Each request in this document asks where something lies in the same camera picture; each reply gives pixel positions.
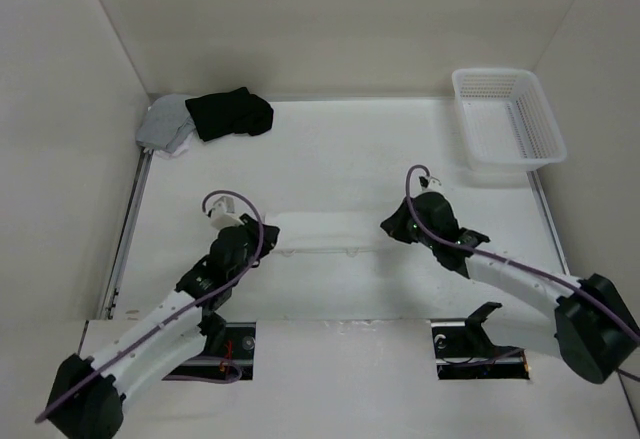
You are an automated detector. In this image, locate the white tank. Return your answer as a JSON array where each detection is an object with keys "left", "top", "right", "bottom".
[
  {"left": 265, "top": 212, "right": 394, "bottom": 254},
  {"left": 143, "top": 132, "right": 194, "bottom": 160}
]

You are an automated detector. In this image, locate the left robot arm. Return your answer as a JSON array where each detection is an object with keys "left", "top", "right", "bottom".
[{"left": 36, "top": 214, "right": 280, "bottom": 438}]

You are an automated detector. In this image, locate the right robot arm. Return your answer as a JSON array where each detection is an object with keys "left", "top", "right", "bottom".
[{"left": 380, "top": 191, "right": 639, "bottom": 384}]

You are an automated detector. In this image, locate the white folded tank top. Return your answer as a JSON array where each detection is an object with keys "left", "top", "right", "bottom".
[{"left": 143, "top": 132, "right": 194, "bottom": 160}]

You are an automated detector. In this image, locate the black folded tank top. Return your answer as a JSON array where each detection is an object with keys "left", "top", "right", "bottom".
[{"left": 185, "top": 87, "right": 274, "bottom": 142}]

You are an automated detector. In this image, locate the grey folded tank top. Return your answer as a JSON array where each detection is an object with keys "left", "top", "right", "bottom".
[{"left": 135, "top": 94, "right": 195, "bottom": 152}]

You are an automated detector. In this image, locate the white plastic basket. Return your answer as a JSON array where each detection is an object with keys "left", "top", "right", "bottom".
[{"left": 451, "top": 68, "right": 567, "bottom": 173}]

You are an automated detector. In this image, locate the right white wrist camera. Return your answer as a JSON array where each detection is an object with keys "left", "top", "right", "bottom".
[{"left": 419, "top": 175, "right": 442, "bottom": 193}]

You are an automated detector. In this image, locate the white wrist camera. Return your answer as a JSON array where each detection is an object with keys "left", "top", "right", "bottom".
[
  {"left": 206, "top": 196, "right": 241, "bottom": 231},
  {"left": 419, "top": 175, "right": 442, "bottom": 193}
]

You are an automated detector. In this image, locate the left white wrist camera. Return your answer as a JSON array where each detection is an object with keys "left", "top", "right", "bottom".
[{"left": 206, "top": 196, "right": 241, "bottom": 231}]

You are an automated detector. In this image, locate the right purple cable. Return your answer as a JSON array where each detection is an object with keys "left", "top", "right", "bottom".
[{"left": 404, "top": 164, "right": 640, "bottom": 383}]

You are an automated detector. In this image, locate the purple cable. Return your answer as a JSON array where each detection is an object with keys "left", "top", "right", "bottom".
[
  {"left": 404, "top": 164, "right": 640, "bottom": 383},
  {"left": 34, "top": 189, "right": 266, "bottom": 425}
]

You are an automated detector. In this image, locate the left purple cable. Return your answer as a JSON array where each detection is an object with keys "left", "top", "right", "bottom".
[{"left": 34, "top": 189, "right": 266, "bottom": 425}]

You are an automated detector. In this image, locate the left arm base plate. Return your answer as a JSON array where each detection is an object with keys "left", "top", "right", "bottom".
[{"left": 167, "top": 323, "right": 256, "bottom": 384}]

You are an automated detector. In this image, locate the right metal table rail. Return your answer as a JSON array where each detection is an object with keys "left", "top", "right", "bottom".
[{"left": 527, "top": 171, "right": 571, "bottom": 275}]

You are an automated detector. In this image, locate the metal table rail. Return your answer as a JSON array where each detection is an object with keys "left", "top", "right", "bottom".
[
  {"left": 527, "top": 171, "right": 571, "bottom": 275},
  {"left": 96, "top": 150, "right": 152, "bottom": 320}
]

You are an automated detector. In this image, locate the left metal table rail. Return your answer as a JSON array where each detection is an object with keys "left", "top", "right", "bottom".
[{"left": 96, "top": 150, "right": 152, "bottom": 320}]

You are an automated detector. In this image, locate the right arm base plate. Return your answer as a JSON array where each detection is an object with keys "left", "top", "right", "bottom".
[{"left": 431, "top": 320, "right": 530, "bottom": 381}]

